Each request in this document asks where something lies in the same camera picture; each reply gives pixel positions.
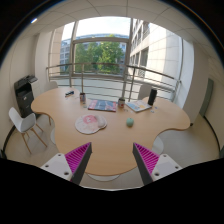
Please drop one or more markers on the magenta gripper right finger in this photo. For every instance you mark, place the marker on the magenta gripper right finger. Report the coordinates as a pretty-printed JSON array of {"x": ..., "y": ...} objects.
[{"x": 153, "y": 166}]

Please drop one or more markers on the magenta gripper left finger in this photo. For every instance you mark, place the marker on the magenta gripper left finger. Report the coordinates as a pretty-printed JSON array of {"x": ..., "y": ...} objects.
[{"x": 70, "y": 166}]

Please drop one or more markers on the round pink mouse pad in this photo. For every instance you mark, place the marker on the round pink mouse pad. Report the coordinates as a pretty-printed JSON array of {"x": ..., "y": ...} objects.
[{"x": 89, "y": 124}]

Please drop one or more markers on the wooden curved table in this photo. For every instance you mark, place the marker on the wooden curved table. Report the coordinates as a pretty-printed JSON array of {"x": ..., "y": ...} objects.
[{"x": 112, "y": 145}]

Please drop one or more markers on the light blue booklet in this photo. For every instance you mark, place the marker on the light blue booklet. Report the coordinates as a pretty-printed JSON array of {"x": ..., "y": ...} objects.
[{"x": 138, "y": 105}]

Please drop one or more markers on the colourful magazine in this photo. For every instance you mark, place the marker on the colourful magazine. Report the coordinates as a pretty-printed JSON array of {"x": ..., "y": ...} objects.
[{"x": 102, "y": 105}]

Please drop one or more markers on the white chair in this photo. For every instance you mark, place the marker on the white chair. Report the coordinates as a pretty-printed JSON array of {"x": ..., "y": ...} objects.
[
  {"x": 51, "y": 85},
  {"x": 144, "y": 91},
  {"x": 23, "y": 125}
]

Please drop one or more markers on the small dark jar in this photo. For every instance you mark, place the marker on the small dark jar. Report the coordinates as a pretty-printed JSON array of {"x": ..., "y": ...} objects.
[{"x": 121, "y": 102}]

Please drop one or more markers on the dark small object on table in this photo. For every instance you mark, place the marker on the dark small object on table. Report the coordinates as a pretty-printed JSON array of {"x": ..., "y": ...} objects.
[{"x": 69, "y": 93}]

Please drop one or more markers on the black thermos bottle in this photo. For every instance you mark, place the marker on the black thermos bottle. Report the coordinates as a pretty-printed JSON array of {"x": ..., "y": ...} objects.
[{"x": 152, "y": 97}]

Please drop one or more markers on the white chair far right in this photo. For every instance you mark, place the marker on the white chair far right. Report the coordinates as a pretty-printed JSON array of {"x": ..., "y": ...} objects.
[{"x": 144, "y": 91}]

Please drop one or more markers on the white chair far left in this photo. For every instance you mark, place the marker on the white chair far left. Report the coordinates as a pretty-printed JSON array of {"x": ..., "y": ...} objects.
[{"x": 51, "y": 85}]

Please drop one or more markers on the black office printer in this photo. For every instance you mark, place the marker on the black office printer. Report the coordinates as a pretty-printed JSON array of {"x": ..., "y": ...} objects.
[{"x": 24, "y": 94}]

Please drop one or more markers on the metal window railing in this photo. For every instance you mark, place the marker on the metal window railing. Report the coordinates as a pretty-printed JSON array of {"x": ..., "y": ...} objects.
[{"x": 111, "y": 81}]

